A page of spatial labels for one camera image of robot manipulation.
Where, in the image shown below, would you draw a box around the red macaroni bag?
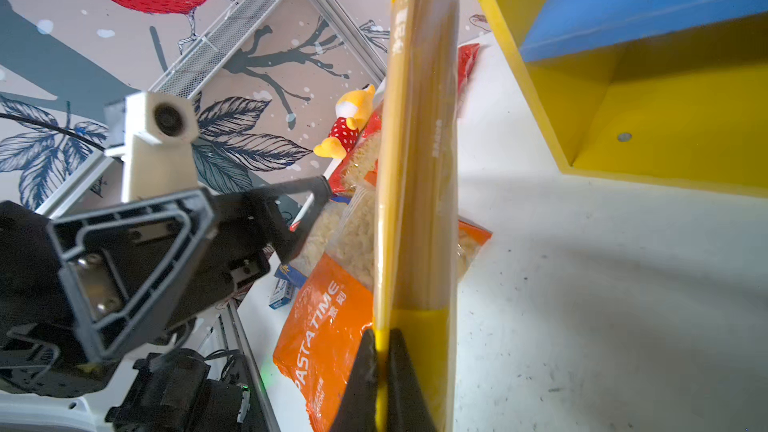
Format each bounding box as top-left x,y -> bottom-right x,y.
328,103 -> 384,196
456,43 -> 480,108

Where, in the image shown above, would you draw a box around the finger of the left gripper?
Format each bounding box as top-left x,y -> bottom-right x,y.
206,176 -> 331,263

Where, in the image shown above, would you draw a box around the yellow plush toy red dress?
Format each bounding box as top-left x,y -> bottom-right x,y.
313,84 -> 376,160

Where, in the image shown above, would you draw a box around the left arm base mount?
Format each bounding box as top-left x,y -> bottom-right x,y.
1,393 -> 97,431

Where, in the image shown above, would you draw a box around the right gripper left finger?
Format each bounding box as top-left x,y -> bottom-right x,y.
330,329 -> 378,432

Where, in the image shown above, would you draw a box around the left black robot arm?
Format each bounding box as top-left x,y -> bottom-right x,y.
1,176 -> 331,431

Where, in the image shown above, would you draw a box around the yellow Pastatime spaghetti bag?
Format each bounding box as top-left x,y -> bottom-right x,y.
373,0 -> 459,431

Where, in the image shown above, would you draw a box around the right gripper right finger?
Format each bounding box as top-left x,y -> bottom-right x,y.
386,329 -> 437,432

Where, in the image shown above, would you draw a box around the blue macaroni bag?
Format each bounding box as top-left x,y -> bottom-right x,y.
275,196 -> 350,289

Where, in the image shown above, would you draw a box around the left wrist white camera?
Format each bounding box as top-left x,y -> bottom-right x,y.
104,92 -> 200,203

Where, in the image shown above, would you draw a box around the red macaroni bag near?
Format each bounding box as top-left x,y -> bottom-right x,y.
328,103 -> 384,196

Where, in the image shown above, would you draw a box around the yellow shelf pink blue boards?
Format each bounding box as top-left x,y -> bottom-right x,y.
478,0 -> 767,196

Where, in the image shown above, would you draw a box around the red macaroni bag far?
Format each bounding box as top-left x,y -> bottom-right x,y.
456,43 -> 480,108

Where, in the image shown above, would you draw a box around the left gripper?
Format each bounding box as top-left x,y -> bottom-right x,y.
1,188 -> 267,396

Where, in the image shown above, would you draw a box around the orange Pastatime macaroni bag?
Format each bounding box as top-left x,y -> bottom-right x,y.
273,182 -> 491,431

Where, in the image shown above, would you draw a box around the white mesh wall shelf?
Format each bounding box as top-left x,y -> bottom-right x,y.
149,0 -> 283,99

